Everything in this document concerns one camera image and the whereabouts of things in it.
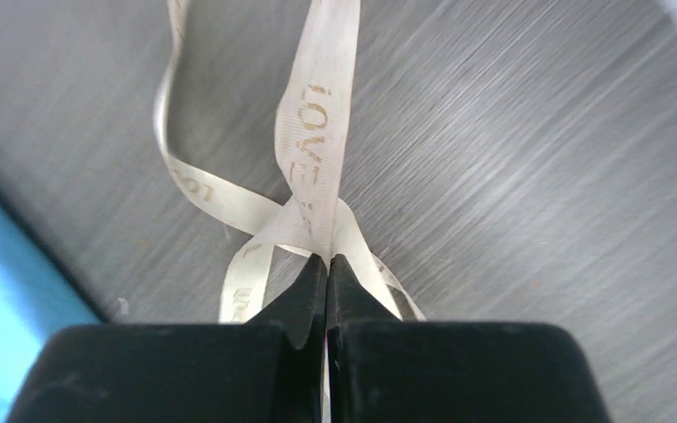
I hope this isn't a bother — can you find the cream printed ribbon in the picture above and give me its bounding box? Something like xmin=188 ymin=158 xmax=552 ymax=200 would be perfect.
xmin=153 ymin=1 xmax=402 ymax=323

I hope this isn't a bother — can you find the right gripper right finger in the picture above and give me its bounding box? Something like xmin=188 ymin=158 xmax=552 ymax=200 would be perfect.
xmin=326 ymin=255 xmax=610 ymax=422

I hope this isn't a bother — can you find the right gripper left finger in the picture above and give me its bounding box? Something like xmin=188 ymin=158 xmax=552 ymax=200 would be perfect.
xmin=7 ymin=256 xmax=327 ymax=422

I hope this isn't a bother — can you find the blue paper bouquet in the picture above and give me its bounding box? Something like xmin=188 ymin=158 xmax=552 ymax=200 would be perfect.
xmin=0 ymin=205 xmax=100 ymax=422

